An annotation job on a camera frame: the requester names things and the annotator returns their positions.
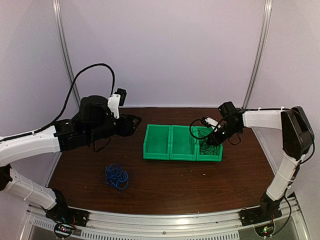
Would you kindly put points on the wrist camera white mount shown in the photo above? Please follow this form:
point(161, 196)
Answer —
point(210, 123)
point(115, 101)

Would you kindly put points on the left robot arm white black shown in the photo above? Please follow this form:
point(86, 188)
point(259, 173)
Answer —
point(98, 118)

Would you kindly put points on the aluminium frame post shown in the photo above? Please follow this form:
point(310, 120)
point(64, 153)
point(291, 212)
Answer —
point(264, 31)
point(62, 39)

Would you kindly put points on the right aluminium frame post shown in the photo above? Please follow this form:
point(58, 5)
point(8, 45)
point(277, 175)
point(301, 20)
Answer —
point(264, 31)

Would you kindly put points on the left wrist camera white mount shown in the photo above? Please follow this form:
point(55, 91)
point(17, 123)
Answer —
point(115, 101)

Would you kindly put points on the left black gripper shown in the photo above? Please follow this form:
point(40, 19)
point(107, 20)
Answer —
point(127, 129)

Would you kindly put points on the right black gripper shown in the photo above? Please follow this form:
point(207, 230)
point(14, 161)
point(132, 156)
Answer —
point(217, 141)

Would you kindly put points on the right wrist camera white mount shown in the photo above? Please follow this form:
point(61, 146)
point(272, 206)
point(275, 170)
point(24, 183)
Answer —
point(210, 123)

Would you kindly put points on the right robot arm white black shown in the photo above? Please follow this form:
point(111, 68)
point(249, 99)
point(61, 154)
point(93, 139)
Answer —
point(297, 139)

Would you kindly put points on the left aluminium frame post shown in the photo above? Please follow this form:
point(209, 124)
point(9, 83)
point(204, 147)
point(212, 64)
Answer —
point(62, 39)

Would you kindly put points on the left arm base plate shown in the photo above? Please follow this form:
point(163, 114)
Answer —
point(70, 216)

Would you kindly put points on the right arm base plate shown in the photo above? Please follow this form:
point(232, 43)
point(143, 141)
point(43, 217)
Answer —
point(253, 216)

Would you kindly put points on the green bin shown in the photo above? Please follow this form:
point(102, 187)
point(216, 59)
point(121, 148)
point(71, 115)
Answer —
point(157, 142)
point(206, 153)
point(183, 146)

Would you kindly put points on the front aluminium rail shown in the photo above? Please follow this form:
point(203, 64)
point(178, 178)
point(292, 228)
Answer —
point(223, 225)

